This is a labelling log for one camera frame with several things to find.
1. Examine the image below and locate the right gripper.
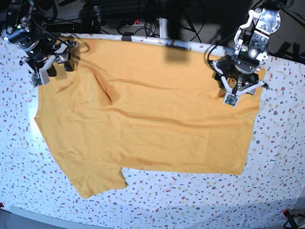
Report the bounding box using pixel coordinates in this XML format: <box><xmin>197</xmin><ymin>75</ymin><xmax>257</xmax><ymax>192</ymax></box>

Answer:
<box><xmin>20</xmin><ymin>39</ymin><xmax>78</xmax><ymax>77</ymax></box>

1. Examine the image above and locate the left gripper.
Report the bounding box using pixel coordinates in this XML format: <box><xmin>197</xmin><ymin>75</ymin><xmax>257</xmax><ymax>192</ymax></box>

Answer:
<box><xmin>212</xmin><ymin>56</ymin><xmax>269</xmax><ymax>97</ymax></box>

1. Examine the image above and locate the yellow T-shirt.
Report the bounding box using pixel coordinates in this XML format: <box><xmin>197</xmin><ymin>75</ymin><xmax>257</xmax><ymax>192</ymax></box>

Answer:
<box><xmin>35</xmin><ymin>39</ymin><xmax>261</xmax><ymax>198</ymax></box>

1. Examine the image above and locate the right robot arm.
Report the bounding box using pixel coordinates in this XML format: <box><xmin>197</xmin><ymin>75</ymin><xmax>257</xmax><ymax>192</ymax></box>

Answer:
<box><xmin>1</xmin><ymin>0</ymin><xmax>77</xmax><ymax>77</ymax></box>

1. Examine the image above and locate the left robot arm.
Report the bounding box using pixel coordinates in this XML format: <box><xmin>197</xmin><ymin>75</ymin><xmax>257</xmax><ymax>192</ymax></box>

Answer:
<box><xmin>207</xmin><ymin>0</ymin><xmax>283</xmax><ymax>100</ymax></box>

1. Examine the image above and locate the white power strip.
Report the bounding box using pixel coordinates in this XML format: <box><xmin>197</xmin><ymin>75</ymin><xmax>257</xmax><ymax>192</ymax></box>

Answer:
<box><xmin>90</xmin><ymin>18</ymin><xmax>146</xmax><ymax>28</ymax></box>

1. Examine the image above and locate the black table clamp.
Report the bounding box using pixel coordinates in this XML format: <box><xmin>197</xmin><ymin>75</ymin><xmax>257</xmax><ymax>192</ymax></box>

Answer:
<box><xmin>122</xmin><ymin>32</ymin><xmax>133</xmax><ymax>42</ymax></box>

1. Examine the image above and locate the terrazzo patterned table cloth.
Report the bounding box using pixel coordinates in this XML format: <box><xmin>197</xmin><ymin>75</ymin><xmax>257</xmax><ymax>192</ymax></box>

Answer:
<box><xmin>0</xmin><ymin>37</ymin><xmax>305</xmax><ymax>229</ymax></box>

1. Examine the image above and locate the red black clamp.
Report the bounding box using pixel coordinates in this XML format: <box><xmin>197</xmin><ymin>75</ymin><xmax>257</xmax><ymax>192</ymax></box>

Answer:
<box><xmin>283</xmin><ymin>209</ymin><xmax>298</xmax><ymax>229</ymax></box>

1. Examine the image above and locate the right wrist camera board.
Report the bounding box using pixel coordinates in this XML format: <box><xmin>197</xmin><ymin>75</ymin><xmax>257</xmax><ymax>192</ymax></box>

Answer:
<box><xmin>30</xmin><ymin>71</ymin><xmax>50</xmax><ymax>87</ymax></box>

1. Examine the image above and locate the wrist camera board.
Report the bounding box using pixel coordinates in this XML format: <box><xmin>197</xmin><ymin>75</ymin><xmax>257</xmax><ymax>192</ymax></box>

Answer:
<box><xmin>30</xmin><ymin>71</ymin><xmax>50</xmax><ymax>87</ymax></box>
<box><xmin>224</xmin><ymin>92</ymin><xmax>240</xmax><ymax>108</ymax></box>

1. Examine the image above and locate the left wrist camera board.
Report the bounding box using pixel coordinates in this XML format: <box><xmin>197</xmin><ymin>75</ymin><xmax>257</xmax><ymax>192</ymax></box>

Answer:
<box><xmin>224</xmin><ymin>92</ymin><xmax>240</xmax><ymax>108</ymax></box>

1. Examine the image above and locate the white metal post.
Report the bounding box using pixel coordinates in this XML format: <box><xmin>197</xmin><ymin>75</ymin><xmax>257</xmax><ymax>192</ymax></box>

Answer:
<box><xmin>159</xmin><ymin>18</ymin><xmax>169</xmax><ymax>39</ymax></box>

